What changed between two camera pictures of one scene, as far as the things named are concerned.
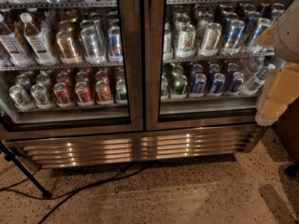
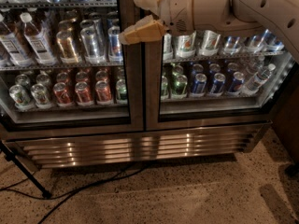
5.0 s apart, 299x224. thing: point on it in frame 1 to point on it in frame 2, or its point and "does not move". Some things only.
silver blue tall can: (115, 45) does not move
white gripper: (289, 39) to (177, 11)
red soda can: (63, 97) does not move
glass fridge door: (72, 60) does not move
